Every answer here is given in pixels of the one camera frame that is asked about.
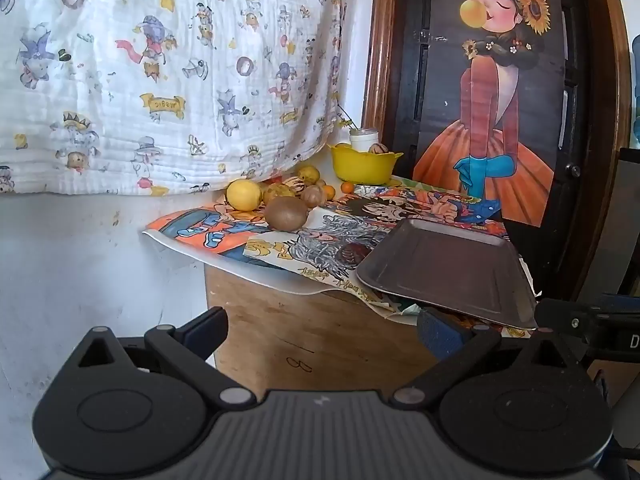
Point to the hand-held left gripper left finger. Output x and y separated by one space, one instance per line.
202 330

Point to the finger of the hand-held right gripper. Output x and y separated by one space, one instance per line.
565 315

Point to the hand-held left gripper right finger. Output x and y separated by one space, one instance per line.
440 332

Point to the metal tray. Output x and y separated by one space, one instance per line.
440 270

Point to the yellow lemon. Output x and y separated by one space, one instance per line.
243 194

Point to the brown kiwi fruit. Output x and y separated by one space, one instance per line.
286 212

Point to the spotted yellow pear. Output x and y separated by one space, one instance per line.
277 192

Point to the small orange kumquat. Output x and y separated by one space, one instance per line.
328 191
347 187

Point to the striped pepino melon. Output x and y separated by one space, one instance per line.
290 181

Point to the round brown fruit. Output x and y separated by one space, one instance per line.
312 196

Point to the cartoon boys poster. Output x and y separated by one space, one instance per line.
210 230

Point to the colourful anime poster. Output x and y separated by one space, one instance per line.
400 205

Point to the door knob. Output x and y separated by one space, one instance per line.
573 170

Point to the yellow plastic bowl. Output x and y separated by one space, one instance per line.
362 165

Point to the white jar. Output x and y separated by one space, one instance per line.
363 139

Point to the dry twig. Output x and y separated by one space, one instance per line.
345 117

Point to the dark door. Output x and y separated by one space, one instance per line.
430 85

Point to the printed blanket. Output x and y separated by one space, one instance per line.
150 70

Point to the wall poster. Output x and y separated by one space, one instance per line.
490 110

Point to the wooden door frame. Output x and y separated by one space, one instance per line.
385 60

